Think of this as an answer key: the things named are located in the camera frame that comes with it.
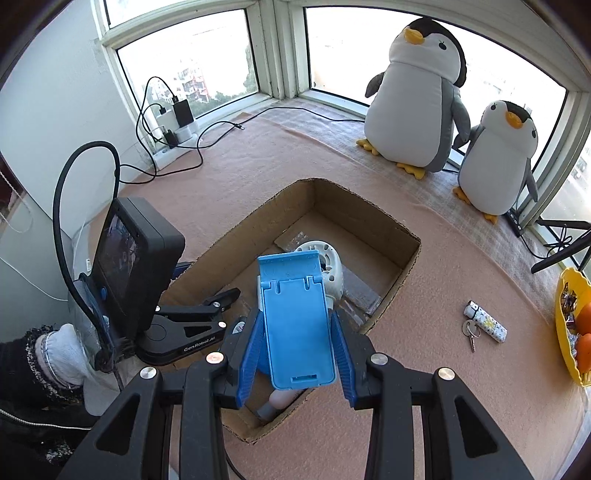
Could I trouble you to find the black power adapter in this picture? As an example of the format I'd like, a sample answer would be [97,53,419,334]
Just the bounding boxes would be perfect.
[172,99,195,127]

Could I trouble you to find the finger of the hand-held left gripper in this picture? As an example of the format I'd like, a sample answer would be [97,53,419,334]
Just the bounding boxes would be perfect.
[157,318,232,366]
[157,287,242,319]

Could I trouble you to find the small penguin plush toy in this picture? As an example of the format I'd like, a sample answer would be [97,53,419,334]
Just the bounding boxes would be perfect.
[452,100,540,225]

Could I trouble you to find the peach fleece blanket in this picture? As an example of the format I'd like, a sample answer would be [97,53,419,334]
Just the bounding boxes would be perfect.
[111,115,587,480]

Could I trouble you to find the white bottle with grey cap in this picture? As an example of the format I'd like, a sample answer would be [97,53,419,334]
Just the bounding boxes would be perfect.
[256,390,301,423]

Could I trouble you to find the grey plaid cloth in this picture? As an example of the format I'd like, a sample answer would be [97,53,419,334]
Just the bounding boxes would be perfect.
[259,95,591,278]

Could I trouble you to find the thick black gripper cable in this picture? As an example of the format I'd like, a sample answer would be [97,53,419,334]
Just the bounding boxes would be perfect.
[52,141,122,370]

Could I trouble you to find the yellow plastic bowl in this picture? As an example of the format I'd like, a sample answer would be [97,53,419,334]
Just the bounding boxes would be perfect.
[555,268,591,387]

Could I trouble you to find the pile of brown chocolate bars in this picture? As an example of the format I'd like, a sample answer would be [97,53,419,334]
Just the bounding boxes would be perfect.
[560,281,580,319]

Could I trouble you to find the black ring light cable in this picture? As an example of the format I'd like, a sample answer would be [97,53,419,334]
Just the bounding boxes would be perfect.
[198,106,370,144]

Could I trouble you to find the white power strip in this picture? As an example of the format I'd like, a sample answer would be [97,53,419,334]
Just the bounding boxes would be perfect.
[150,121,218,171]

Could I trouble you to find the silver keys on ring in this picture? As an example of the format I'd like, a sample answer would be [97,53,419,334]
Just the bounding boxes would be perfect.
[462,319,483,353]

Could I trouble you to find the black tripod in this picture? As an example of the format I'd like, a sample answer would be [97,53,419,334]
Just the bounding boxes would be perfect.
[531,220,591,274]

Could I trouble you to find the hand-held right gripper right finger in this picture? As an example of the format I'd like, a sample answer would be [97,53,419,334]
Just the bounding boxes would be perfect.
[330,310,532,480]

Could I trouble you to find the person's left forearm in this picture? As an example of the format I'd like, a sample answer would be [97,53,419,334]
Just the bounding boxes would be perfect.
[0,325,63,409]

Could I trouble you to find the blue phone stand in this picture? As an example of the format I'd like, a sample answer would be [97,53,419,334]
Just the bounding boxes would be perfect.
[257,250,339,391]

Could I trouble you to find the white window frame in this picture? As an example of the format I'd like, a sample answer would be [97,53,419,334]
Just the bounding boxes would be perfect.
[92,0,591,227]

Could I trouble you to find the cardboard box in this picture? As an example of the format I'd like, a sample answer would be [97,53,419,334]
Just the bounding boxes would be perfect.
[159,178,422,445]

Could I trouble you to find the white patterned lighter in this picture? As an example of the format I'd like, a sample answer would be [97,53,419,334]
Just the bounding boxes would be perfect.
[464,300,509,343]

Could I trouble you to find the person's left hand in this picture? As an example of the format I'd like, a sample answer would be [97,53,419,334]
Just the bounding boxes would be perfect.
[44,323,123,391]

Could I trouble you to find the large penguin plush toy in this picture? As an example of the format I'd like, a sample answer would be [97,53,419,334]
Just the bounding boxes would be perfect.
[355,16,472,180]

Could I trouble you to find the black charging cable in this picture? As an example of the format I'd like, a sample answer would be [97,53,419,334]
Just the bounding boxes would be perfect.
[117,121,245,185]

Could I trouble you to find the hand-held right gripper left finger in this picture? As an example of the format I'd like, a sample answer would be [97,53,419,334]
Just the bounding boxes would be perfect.
[55,310,265,480]

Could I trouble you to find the person's black jacket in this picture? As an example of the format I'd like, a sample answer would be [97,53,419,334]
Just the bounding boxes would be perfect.
[0,399,100,480]

